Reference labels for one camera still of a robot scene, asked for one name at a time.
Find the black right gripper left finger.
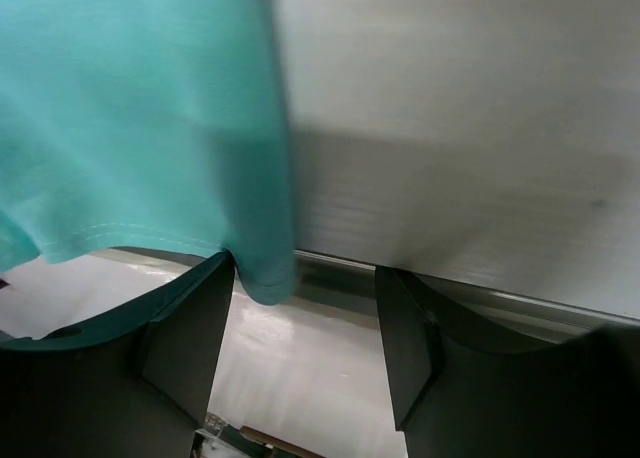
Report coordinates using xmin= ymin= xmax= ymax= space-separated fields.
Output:
xmin=1 ymin=252 xmax=235 ymax=457

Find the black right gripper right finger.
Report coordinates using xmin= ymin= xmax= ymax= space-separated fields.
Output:
xmin=375 ymin=267 xmax=639 ymax=457

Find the teal t shirt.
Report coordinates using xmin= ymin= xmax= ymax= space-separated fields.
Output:
xmin=1 ymin=0 xmax=296 ymax=305

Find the aluminium table rail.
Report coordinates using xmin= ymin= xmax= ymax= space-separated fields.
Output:
xmin=98 ymin=248 xmax=639 ymax=343

